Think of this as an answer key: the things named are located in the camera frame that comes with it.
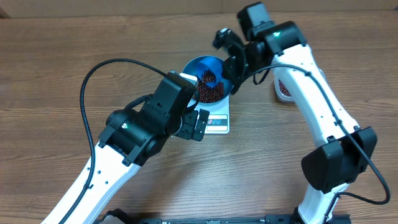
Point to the clear plastic bean container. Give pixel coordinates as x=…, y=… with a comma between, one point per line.
x=281, y=97

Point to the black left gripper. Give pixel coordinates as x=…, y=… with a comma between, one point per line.
x=188, y=132

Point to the red beans in container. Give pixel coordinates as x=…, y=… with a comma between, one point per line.
x=284, y=91

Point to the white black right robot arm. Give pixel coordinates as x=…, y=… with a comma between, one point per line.
x=342, y=147

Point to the red beans in bowl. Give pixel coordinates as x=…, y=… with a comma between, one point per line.
x=210, y=94

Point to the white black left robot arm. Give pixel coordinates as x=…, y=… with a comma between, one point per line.
x=129, y=139

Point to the white digital kitchen scale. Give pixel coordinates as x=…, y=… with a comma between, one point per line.
x=219, y=119

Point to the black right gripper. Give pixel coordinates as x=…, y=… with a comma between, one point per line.
x=236, y=73

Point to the teal plastic bowl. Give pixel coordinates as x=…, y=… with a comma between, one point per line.
x=190, y=69

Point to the blue plastic measuring scoop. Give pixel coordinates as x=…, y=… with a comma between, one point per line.
x=210, y=64

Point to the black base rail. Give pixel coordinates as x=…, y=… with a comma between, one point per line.
x=268, y=219

